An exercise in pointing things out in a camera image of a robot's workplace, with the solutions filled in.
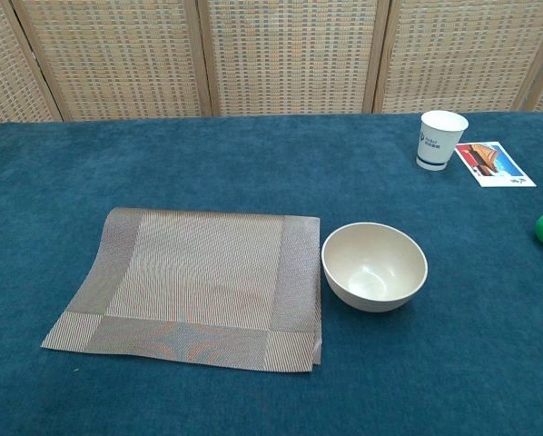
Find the colourful picture postcard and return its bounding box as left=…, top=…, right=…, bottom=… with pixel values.
left=454, top=141, right=538, bottom=188

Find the woven bamboo folding screen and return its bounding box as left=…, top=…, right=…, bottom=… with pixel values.
left=0, top=0, right=543, bottom=131

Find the grey-brown woven placemat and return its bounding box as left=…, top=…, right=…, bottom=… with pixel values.
left=40, top=207, right=322, bottom=373

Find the blue felt table cover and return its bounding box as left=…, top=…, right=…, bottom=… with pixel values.
left=0, top=111, right=543, bottom=436

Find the white paper cup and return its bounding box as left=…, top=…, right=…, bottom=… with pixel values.
left=415, top=110, right=469, bottom=173

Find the beige bowl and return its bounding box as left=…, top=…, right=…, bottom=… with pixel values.
left=321, top=222, right=429, bottom=314

